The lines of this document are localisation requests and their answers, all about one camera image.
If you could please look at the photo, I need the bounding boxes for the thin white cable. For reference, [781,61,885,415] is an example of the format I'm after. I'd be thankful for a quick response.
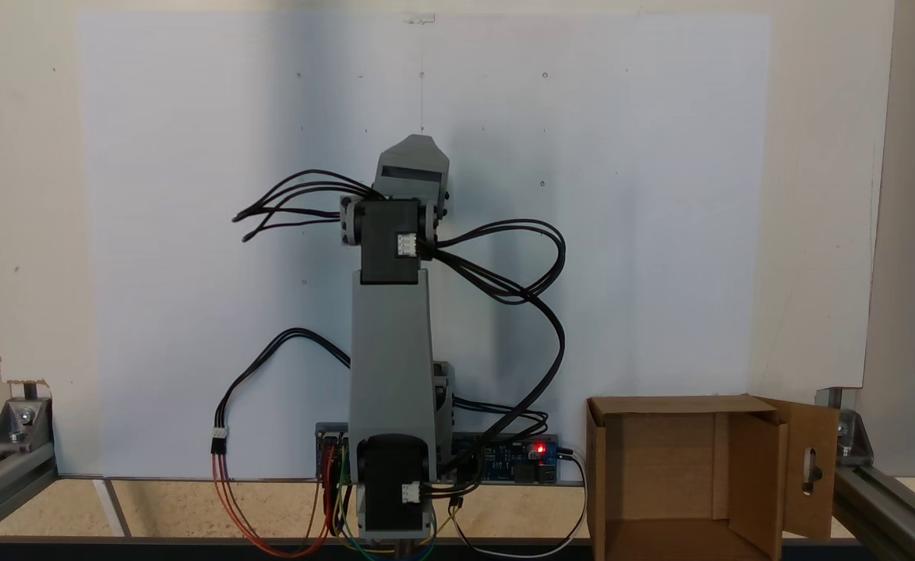
[448,450,588,559]

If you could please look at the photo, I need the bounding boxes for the black motor cable loop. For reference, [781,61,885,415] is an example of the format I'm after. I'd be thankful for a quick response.
[232,169,385,243]

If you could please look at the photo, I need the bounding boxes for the small blue driver board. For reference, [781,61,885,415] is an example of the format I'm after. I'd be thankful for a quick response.
[315,423,352,484]

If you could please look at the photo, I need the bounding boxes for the metal corner bracket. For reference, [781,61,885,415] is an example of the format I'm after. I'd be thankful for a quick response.
[814,386,874,467]
[0,380,54,453]

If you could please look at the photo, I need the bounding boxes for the black cable bundle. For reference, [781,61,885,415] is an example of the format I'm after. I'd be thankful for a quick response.
[417,219,568,501]

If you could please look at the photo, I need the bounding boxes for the black cable white connector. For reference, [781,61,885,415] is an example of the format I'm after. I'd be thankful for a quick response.
[210,327,354,457]

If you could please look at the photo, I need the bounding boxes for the aluminium frame rail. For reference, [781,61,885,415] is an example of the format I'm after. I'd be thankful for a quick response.
[832,464,915,561]
[0,443,58,548]

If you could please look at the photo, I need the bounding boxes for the yellow green blue wires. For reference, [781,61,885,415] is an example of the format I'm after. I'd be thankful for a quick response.
[330,466,437,561]

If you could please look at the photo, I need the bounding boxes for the red orange wires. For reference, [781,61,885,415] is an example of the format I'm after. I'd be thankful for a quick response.
[211,443,343,559]

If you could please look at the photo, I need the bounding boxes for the black frame bar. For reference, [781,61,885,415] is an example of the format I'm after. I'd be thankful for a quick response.
[0,536,899,561]

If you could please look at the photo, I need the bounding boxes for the large white paper sheet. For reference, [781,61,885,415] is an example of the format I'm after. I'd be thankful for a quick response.
[77,11,773,478]

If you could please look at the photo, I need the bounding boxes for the open cardboard box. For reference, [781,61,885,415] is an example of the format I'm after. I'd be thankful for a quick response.
[586,393,842,561]

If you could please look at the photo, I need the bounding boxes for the blue circuit board red LED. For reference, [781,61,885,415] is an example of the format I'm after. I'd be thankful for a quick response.
[452,434,562,486]

